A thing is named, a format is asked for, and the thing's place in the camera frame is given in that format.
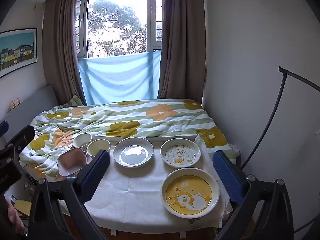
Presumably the pink scalloped bowl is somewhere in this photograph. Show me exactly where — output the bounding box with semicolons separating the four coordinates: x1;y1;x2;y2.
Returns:
57;147;88;177

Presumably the person's left hand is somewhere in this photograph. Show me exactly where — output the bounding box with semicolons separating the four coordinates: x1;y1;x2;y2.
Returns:
6;199;27;234

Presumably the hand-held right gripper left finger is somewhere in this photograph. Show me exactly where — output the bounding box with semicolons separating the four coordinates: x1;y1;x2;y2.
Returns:
28;149;111;240

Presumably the white bowl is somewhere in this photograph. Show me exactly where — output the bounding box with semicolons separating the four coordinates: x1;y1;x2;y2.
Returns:
72;133;93;148

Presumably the black lamp stand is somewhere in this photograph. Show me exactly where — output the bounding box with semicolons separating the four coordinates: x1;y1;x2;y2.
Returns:
240;66;320;233

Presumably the grey plate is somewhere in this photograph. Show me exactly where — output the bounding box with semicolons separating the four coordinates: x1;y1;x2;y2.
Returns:
113;137;154;168

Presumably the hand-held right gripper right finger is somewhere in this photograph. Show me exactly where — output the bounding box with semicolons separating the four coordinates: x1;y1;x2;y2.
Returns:
212;150;294;240

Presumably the window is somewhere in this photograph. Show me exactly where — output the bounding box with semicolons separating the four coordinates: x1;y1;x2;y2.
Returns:
75;0;164;58

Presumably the cream bowl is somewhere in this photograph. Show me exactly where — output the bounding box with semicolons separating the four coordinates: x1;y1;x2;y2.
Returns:
87;139;111;157

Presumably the floral pillow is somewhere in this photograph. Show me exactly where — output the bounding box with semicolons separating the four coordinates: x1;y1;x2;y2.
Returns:
67;95;85;107

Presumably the small white duck plate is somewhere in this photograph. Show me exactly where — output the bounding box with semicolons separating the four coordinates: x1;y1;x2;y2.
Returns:
160;138;201;168

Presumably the yellow pad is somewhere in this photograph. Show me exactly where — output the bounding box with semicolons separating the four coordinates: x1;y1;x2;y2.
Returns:
14;200;33;217

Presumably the large yellow duck plate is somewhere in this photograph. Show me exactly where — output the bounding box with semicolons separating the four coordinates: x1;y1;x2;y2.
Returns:
161;168;220;218

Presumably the light blue cloth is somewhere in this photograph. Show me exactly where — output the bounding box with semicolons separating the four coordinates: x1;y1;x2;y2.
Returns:
77;50;162;105

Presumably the floral blanket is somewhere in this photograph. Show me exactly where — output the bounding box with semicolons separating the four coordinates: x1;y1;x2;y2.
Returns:
19;99;240;183

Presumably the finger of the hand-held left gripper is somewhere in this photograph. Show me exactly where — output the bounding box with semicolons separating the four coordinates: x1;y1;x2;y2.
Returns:
4;125;35;155
0;120;9;138

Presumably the brown curtain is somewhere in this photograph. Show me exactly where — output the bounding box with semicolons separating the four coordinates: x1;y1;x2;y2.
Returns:
157;0;207;103
42;0;87;105

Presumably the white tray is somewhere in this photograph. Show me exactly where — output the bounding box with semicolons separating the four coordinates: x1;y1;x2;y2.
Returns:
107;134;198;143

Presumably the grey headboard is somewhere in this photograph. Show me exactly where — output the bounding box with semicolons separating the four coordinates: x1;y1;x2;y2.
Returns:
0;85;59;140

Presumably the wall poster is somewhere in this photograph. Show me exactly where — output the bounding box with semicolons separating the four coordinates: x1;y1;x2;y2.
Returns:
0;28;38;78

